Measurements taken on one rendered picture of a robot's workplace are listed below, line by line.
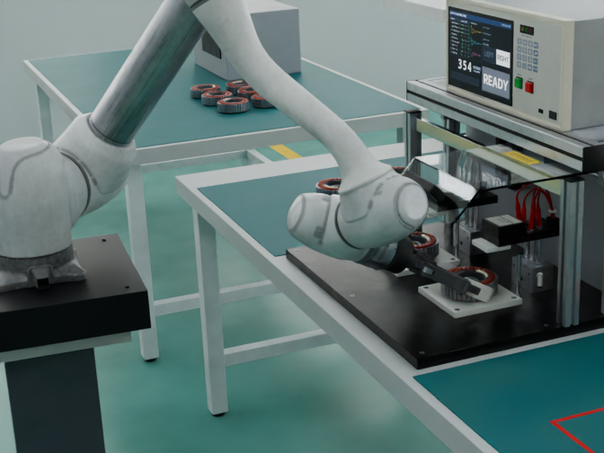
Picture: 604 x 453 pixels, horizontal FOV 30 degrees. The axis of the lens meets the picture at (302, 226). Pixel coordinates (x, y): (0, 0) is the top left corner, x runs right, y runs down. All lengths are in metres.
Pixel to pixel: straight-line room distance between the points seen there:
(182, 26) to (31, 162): 0.40
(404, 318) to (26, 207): 0.77
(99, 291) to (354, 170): 0.60
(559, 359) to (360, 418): 1.44
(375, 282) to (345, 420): 1.13
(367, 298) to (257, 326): 1.83
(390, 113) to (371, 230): 1.99
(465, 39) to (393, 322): 0.63
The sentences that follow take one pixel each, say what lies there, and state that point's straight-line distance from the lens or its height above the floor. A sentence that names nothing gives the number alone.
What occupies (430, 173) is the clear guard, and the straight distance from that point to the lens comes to 2.08.
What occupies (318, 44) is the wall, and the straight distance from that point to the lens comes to 7.17.
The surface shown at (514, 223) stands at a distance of 2.23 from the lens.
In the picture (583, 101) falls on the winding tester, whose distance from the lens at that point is 2.15.
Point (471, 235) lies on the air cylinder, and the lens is 2.47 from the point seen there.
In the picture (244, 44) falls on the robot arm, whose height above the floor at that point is 1.30.
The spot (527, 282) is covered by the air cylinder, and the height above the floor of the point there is 0.79.
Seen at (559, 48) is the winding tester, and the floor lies 1.27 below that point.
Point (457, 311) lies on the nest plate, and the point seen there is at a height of 0.78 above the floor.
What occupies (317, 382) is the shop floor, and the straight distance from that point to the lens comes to 3.65.
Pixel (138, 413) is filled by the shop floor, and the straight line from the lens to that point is 3.55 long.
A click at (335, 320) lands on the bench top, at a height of 0.75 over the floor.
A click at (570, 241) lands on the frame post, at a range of 2.09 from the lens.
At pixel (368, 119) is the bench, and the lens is 3.83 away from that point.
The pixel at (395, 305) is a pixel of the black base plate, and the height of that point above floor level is 0.77.
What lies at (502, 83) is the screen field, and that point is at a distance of 2.29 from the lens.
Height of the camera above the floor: 1.64
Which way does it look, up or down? 19 degrees down
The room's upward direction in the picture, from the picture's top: 3 degrees counter-clockwise
